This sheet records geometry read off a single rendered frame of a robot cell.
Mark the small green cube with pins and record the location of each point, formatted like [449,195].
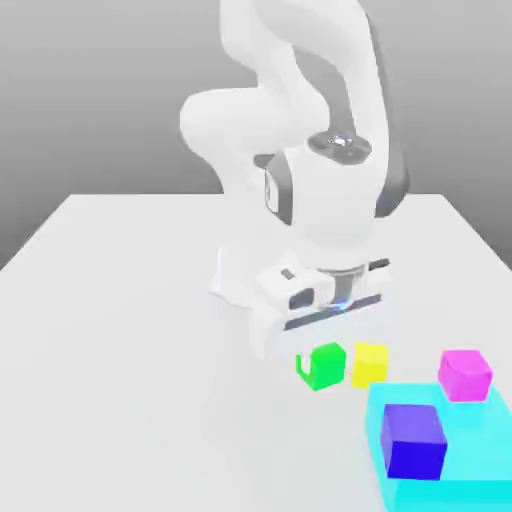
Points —
[330,366]

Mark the large cyan box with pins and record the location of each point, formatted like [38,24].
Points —
[476,444]

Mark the small blue cube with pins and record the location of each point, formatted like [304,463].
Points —
[414,444]

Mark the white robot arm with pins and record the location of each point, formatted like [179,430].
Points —
[336,200]

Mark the small magenta cube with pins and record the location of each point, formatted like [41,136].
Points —
[466,378]

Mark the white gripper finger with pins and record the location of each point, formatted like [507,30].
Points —
[306,363]

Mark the small yellow cube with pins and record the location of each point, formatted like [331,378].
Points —
[370,366]

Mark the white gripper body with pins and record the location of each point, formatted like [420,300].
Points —
[316,332]

